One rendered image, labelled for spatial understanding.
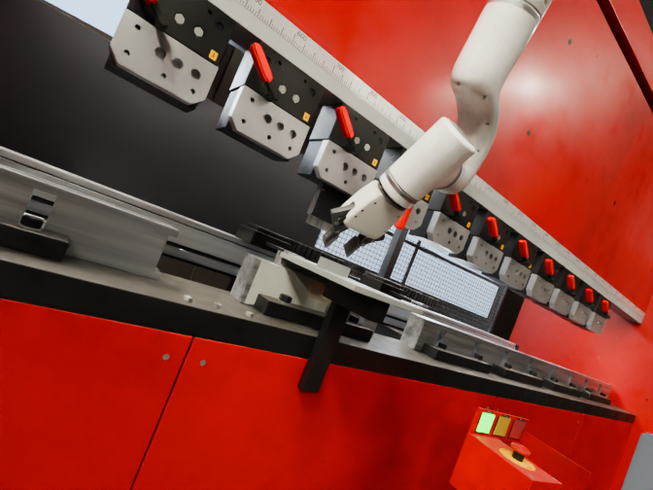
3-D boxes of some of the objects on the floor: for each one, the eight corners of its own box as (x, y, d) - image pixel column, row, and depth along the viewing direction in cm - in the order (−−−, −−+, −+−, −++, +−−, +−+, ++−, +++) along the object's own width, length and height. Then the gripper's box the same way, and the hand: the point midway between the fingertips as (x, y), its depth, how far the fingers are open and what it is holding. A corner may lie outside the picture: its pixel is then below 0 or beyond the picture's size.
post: (308, 466, 197) (448, 112, 205) (303, 460, 202) (441, 113, 209) (316, 466, 200) (454, 117, 208) (311, 460, 204) (446, 118, 212)
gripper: (370, 185, 66) (306, 247, 75) (429, 221, 75) (366, 271, 84) (360, 158, 70) (300, 220, 79) (417, 195, 80) (359, 246, 89)
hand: (340, 242), depth 81 cm, fingers open, 5 cm apart
